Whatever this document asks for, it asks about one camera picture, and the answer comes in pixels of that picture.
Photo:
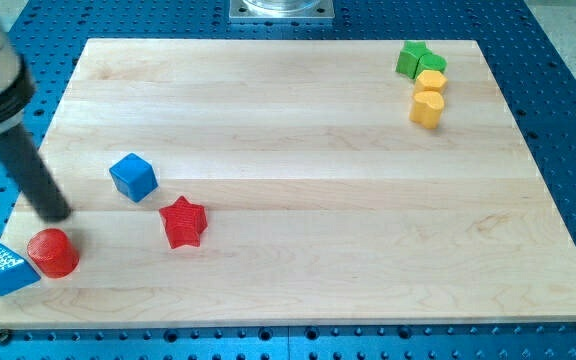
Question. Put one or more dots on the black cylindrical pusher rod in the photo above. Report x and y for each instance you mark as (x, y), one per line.
(23, 163)

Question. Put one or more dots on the red star block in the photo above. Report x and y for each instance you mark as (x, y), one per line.
(183, 222)

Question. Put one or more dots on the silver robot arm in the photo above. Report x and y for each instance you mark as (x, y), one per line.
(16, 84)

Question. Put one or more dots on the green star block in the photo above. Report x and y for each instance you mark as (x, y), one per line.
(410, 56)

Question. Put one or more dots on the red cylinder block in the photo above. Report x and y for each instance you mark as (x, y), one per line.
(53, 253)

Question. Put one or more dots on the blue triangle block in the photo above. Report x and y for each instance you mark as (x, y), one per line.
(15, 272)

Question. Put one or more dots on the blue cube block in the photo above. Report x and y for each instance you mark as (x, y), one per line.
(133, 177)

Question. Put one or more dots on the wooden board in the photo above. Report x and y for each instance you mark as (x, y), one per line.
(325, 203)

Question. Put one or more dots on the yellow heart block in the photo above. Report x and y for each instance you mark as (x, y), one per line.
(427, 108)

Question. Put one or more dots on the yellow pentagon block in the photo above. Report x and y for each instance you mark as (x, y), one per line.
(430, 80)

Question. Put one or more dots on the green rounded block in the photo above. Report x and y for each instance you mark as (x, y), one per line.
(430, 61)

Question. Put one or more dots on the metal base plate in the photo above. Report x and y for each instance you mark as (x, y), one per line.
(269, 10)

